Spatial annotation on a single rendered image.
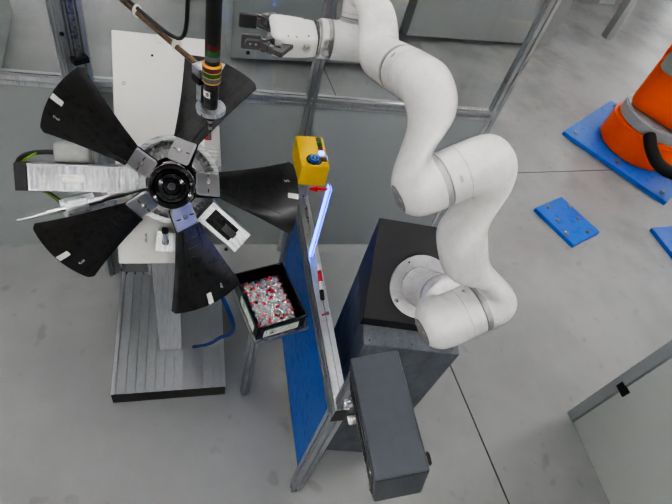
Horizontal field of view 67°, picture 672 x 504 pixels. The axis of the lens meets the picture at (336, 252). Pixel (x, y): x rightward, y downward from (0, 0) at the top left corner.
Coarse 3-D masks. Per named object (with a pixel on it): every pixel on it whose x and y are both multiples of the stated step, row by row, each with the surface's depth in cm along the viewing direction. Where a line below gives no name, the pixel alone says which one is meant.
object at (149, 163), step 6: (138, 150) 133; (132, 156) 135; (138, 156) 135; (144, 156) 134; (132, 162) 137; (138, 162) 137; (144, 162) 136; (150, 162) 135; (156, 162) 134; (132, 168) 139; (144, 168) 138; (150, 168) 137; (144, 174) 140
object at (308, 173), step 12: (300, 144) 179; (312, 144) 180; (300, 156) 175; (324, 156) 177; (300, 168) 173; (312, 168) 173; (324, 168) 174; (300, 180) 177; (312, 180) 178; (324, 180) 179
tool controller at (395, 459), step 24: (360, 360) 112; (384, 360) 112; (360, 384) 109; (384, 384) 109; (360, 408) 106; (384, 408) 106; (408, 408) 105; (360, 432) 108; (384, 432) 103; (408, 432) 102; (384, 456) 100; (408, 456) 100; (384, 480) 98; (408, 480) 101
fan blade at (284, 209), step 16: (224, 176) 144; (240, 176) 146; (256, 176) 148; (272, 176) 150; (288, 176) 151; (224, 192) 141; (240, 192) 143; (256, 192) 145; (272, 192) 147; (288, 192) 149; (240, 208) 141; (256, 208) 143; (272, 208) 145; (288, 208) 147; (272, 224) 144; (288, 224) 146
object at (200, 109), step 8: (192, 64) 117; (200, 72) 116; (200, 80) 117; (200, 88) 119; (200, 96) 121; (200, 104) 122; (224, 104) 124; (200, 112) 120; (208, 112) 121; (216, 112) 121; (224, 112) 123
